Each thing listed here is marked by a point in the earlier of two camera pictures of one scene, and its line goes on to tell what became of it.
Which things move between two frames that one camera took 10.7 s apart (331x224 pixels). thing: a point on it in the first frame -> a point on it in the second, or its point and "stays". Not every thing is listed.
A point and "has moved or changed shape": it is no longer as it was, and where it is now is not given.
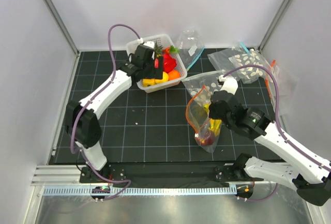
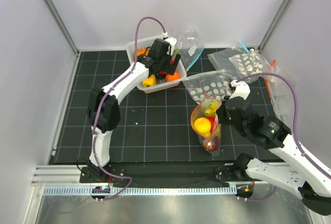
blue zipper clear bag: [190, 45] stays
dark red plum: [208, 138] -> [210, 145]
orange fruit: [174, 74] stays
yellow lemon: [165, 78] -> [202, 125]
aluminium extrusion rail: [57, 175] stays
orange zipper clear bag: [207, 131] has moved or changed shape
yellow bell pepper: [148, 81] stays
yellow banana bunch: [214, 124] has moved or changed shape
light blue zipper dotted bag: [227, 59] stays
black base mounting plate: [161, 174] stays
